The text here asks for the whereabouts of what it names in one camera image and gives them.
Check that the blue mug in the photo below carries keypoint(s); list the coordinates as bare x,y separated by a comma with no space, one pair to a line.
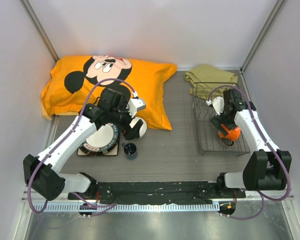
130,150

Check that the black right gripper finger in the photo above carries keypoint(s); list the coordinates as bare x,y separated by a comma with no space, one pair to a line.
223,131
216,122

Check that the white slotted cable duct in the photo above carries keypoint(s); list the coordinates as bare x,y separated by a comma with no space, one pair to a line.
77,206

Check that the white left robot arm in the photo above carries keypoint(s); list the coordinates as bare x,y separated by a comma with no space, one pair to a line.
42,172

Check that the grey wire dish rack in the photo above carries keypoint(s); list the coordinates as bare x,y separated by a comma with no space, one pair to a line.
208,138

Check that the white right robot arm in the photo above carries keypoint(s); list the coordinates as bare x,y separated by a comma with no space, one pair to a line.
268,166

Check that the white green-rim round plate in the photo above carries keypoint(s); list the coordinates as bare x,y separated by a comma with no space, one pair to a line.
103,139

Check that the black striped-rim round plate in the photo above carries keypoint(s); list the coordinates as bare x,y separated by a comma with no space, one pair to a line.
97,151

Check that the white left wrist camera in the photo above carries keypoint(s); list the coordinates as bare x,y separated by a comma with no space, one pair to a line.
135,104

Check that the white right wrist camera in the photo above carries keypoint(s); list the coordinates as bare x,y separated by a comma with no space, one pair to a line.
217,104

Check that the white ribbed bowl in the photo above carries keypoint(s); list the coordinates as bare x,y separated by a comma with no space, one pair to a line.
145,125

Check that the olive green folded cloth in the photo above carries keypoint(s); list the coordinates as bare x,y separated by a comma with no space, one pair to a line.
204,78

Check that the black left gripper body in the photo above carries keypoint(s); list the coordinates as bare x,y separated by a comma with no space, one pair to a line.
120,118

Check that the square floral ceramic plate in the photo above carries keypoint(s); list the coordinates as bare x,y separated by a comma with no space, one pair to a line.
116,151

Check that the orange mug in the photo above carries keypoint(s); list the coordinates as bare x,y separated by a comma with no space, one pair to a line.
233,136

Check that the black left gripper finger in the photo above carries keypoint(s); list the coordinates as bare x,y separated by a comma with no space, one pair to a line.
130,134
137,124

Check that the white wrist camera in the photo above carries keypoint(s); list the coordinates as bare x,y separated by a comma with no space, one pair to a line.
217,104
135,104

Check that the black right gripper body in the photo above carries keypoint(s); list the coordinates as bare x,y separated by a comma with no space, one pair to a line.
226,120

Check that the orange Mickey Mouse pillow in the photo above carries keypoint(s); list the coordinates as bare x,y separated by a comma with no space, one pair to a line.
76,79

